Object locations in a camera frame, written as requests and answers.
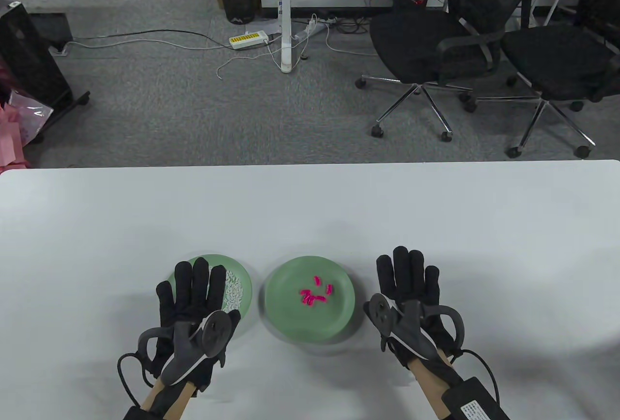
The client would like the yellow power strip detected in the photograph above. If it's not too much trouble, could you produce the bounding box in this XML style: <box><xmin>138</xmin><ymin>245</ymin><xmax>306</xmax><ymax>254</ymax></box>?
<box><xmin>229</xmin><ymin>31</ymin><xmax>269</xmax><ymax>50</ymax></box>

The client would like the black right wrist sensor box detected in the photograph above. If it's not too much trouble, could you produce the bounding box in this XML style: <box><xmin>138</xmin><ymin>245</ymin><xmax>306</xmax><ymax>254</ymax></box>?
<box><xmin>442</xmin><ymin>376</ymin><xmax>510</xmax><ymax>420</ymax></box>

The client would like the black glove cable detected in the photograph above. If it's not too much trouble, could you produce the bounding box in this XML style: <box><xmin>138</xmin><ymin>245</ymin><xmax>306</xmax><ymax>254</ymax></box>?
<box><xmin>458</xmin><ymin>350</ymin><xmax>499</xmax><ymax>401</ymax></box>
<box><xmin>118</xmin><ymin>352</ymin><xmax>151</xmax><ymax>406</ymax></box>

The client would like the tangle of black cables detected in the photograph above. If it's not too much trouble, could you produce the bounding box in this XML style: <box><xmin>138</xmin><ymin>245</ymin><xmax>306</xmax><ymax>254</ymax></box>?
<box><xmin>334</xmin><ymin>16</ymin><xmax>373</xmax><ymax>35</ymax></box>

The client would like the pink paper bag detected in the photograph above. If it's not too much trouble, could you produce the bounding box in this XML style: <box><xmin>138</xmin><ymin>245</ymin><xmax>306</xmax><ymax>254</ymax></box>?
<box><xmin>0</xmin><ymin>104</ymin><xmax>32</xmax><ymax>173</ymax></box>

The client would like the person's right hand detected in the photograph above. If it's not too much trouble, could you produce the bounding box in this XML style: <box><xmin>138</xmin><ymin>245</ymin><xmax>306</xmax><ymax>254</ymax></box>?
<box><xmin>363</xmin><ymin>246</ymin><xmax>465</xmax><ymax>372</ymax></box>

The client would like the green plate with rice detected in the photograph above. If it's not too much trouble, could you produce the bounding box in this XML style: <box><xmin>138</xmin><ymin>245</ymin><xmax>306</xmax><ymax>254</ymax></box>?
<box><xmin>167</xmin><ymin>255</ymin><xmax>253</xmax><ymax>318</ymax></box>

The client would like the white power strip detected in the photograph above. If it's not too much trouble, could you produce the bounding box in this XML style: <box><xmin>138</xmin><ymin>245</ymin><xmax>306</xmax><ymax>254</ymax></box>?
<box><xmin>291</xmin><ymin>16</ymin><xmax>337</xmax><ymax>42</ymax></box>

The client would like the black left glove cable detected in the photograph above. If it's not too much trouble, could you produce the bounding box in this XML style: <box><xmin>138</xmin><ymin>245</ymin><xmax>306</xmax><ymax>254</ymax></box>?
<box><xmin>118</xmin><ymin>352</ymin><xmax>151</xmax><ymax>406</ymax></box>

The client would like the black mesh office chair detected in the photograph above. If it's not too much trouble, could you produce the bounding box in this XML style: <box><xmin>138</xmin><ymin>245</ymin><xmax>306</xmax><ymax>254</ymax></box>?
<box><xmin>355</xmin><ymin>0</ymin><xmax>558</xmax><ymax>143</ymax></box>

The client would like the black padded office chair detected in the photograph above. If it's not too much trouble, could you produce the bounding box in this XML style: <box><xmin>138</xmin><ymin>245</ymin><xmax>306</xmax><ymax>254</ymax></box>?
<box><xmin>472</xmin><ymin>0</ymin><xmax>620</xmax><ymax>159</ymax></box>

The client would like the black wrist sensor box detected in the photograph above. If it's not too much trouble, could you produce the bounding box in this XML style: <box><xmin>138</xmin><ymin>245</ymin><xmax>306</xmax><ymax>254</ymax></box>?
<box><xmin>123</xmin><ymin>405</ymin><xmax>160</xmax><ymax>420</ymax></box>
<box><xmin>442</xmin><ymin>376</ymin><xmax>510</xmax><ymax>420</ymax></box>

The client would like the pink plastic bag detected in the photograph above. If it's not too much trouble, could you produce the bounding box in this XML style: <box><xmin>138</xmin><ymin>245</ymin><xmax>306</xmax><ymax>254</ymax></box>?
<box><xmin>7</xmin><ymin>91</ymin><xmax>55</xmax><ymax>147</ymax></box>

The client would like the person's left hand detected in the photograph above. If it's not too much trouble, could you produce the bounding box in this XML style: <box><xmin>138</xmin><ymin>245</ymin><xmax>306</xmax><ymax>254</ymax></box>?
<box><xmin>145</xmin><ymin>258</ymin><xmax>241</xmax><ymax>391</ymax></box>

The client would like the black left wrist sensor box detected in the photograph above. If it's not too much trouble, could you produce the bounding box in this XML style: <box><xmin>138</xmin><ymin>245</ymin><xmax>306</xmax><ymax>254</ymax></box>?
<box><xmin>123</xmin><ymin>405</ymin><xmax>160</xmax><ymax>420</ymax></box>

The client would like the black floor cable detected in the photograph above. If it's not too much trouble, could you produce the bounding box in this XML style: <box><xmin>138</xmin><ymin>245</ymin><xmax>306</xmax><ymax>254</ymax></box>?
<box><xmin>73</xmin><ymin>29</ymin><xmax>282</xmax><ymax>50</ymax></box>

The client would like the pile of pink gummy candies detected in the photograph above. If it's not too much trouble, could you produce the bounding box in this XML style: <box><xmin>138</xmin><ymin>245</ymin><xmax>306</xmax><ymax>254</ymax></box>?
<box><xmin>299</xmin><ymin>275</ymin><xmax>335</xmax><ymax>306</ymax></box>

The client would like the white desk leg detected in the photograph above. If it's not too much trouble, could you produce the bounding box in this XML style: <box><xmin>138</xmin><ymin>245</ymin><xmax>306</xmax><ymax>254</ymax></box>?
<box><xmin>279</xmin><ymin>0</ymin><xmax>295</xmax><ymax>73</ymax></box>

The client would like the black right glove cable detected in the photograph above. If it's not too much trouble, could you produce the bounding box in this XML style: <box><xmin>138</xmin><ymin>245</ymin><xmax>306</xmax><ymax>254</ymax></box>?
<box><xmin>458</xmin><ymin>350</ymin><xmax>499</xmax><ymax>401</ymax></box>

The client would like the person's left forearm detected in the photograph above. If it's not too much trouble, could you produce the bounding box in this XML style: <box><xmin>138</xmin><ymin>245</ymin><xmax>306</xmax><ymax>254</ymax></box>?
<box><xmin>124</xmin><ymin>374</ymin><xmax>199</xmax><ymax>420</ymax></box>

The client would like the grey floor cable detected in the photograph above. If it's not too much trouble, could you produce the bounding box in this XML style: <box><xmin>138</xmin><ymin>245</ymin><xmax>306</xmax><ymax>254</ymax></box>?
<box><xmin>63</xmin><ymin>38</ymin><xmax>233</xmax><ymax>50</ymax></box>

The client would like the ring of white rice grains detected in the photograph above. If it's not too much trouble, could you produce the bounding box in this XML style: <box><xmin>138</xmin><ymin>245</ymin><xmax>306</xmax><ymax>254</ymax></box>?
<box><xmin>222</xmin><ymin>270</ymin><xmax>244</xmax><ymax>309</ymax></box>

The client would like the black rolling cabinet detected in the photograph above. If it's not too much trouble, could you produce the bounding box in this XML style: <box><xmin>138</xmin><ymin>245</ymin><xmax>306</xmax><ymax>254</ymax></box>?
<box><xmin>0</xmin><ymin>0</ymin><xmax>92</xmax><ymax>144</ymax></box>

